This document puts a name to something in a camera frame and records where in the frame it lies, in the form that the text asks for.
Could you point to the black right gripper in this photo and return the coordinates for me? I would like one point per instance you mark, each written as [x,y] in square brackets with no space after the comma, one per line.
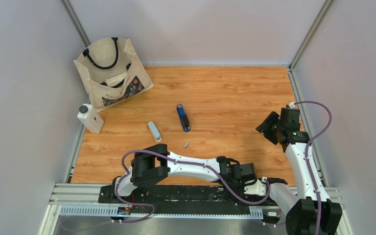
[264,127]

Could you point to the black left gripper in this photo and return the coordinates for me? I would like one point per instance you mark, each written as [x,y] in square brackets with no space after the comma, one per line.
[244,184]

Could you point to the dark blue stapler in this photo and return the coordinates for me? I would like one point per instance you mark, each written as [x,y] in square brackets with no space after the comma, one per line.
[183,118]

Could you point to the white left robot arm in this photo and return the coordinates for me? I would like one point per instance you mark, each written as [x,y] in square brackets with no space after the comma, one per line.
[152,165]

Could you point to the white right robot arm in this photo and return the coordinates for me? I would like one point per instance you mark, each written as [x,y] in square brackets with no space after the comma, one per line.
[310,211]

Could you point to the white plastic bottle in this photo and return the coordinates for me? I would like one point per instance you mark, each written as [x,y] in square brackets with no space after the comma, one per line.
[90,118]

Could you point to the beige canvas tote bag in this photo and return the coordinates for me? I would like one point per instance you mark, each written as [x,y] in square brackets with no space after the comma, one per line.
[112,72]

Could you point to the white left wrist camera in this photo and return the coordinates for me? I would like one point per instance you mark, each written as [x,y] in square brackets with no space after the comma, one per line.
[256,187]

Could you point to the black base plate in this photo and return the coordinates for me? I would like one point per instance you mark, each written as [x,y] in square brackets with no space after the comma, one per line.
[201,200]

